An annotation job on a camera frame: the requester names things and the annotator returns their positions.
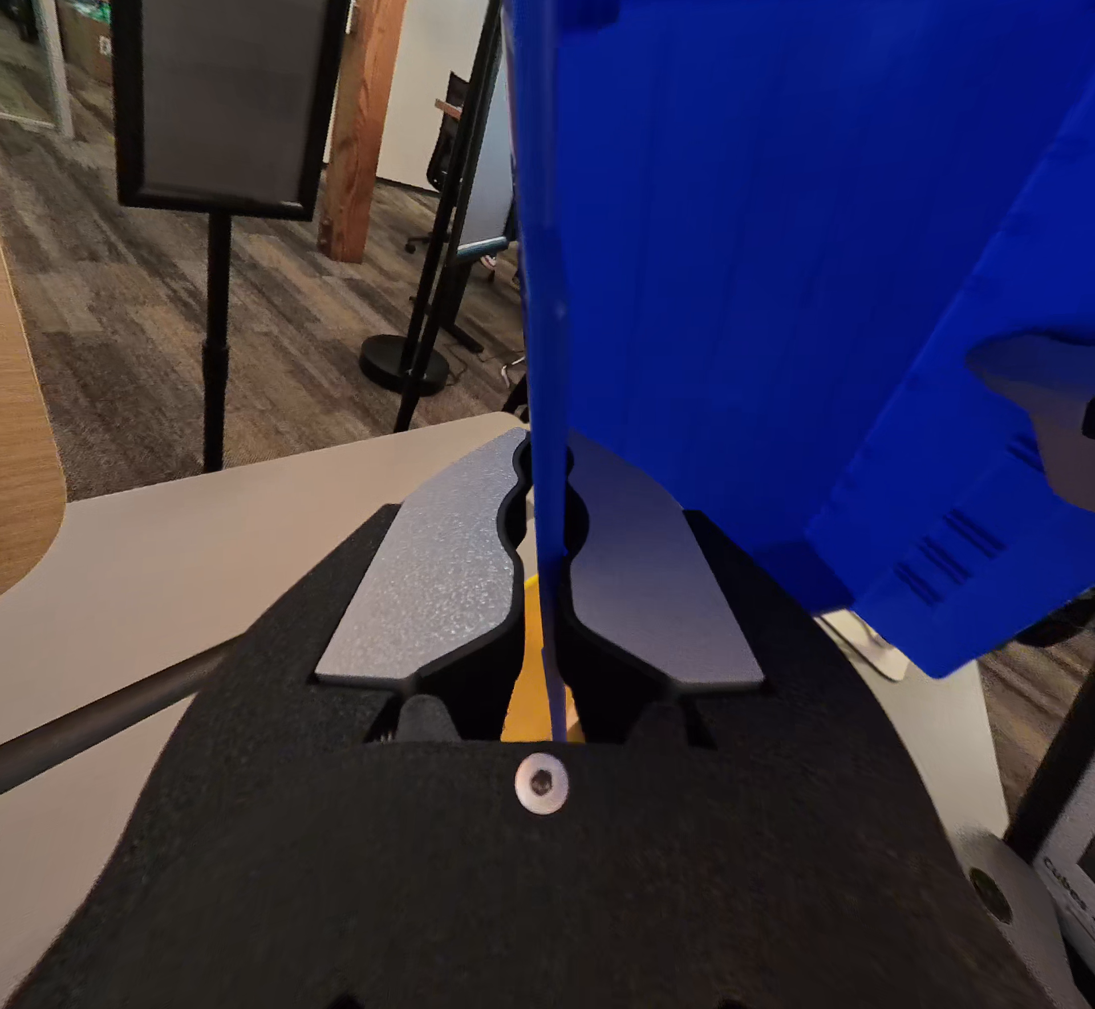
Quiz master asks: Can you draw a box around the yellow plastic box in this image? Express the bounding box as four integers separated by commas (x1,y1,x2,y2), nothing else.
500,573,587,745

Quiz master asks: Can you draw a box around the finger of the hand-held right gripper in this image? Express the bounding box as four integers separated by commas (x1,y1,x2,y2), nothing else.
965,332,1095,507

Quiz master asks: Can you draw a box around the wooden beam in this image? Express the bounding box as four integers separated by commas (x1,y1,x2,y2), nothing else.
318,0,424,263

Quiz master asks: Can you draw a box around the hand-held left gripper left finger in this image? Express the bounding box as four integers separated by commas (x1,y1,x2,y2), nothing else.
313,428,533,741

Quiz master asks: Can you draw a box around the blue plastic box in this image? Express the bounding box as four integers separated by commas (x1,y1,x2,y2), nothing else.
505,0,1095,743

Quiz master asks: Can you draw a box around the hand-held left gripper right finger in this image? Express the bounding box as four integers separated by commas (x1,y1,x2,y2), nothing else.
563,430,767,741

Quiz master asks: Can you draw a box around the black framed floor sign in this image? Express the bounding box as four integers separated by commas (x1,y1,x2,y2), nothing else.
111,0,360,473
359,0,525,434

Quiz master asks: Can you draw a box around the wooden instruction board on stand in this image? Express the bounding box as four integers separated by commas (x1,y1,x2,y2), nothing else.
0,248,68,597

